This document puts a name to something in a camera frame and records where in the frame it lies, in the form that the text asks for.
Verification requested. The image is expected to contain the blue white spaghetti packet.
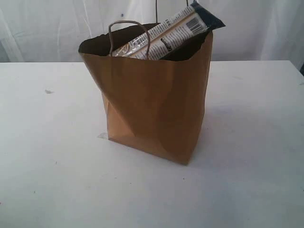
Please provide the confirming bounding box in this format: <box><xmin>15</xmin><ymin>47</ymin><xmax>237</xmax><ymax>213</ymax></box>
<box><xmin>108</xmin><ymin>1</ymin><xmax>226</xmax><ymax>60</ymax></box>

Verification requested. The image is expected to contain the large brown paper shopping bag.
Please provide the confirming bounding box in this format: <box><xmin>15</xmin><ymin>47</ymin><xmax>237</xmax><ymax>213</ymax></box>
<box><xmin>78</xmin><ymin>24</ymin><xmax>213</xmax><ymax>164</ymax></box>

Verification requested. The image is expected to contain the clear tape piece on table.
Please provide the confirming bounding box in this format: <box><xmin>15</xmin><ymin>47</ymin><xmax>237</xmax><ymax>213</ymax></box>
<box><xmin>98</xmin><ymin>133</ymin><xmax>108</xmax><ymax>140</ymax></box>

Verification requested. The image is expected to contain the white backdrop curtain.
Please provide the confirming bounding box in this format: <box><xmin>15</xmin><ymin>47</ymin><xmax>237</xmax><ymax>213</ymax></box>
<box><xmin>0</xmin><ymin>0</ymin><xmax>304</xmax><ymax>68</ymax></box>

